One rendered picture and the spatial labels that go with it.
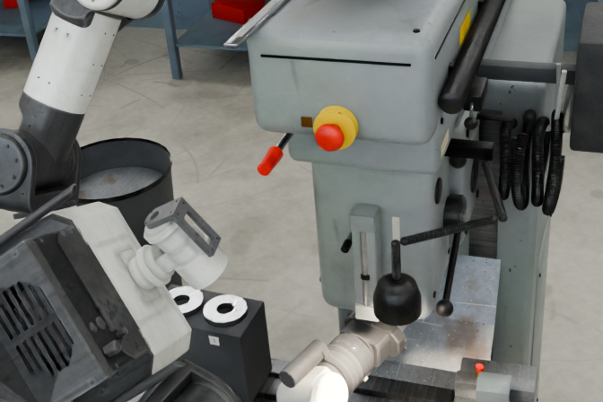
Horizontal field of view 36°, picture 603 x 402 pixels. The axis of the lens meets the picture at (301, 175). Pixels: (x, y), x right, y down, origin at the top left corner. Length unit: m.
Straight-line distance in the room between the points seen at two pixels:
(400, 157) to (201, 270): 0.34
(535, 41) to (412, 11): 0.79
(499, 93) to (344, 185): 0.50
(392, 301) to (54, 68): 0.58
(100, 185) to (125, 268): 2.47
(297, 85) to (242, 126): 3.91
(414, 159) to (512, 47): 0.69
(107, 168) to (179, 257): 2.62
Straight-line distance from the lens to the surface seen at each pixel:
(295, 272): 3.96
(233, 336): 1.85
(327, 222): 1.53
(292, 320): 3.70
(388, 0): 1.33
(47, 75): 1.30
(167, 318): 1.33
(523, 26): 2.12
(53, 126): 1.31
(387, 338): 1.67
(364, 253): 1.49
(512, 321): 2.16
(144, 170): 3.82
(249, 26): 1.25
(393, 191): 1.46
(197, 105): 5.47
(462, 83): 1.28
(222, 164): 4.81
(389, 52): 1.21
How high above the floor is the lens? 2.35
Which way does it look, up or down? 30 degrees down
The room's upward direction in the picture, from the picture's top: 5 degrees counter-clockwise
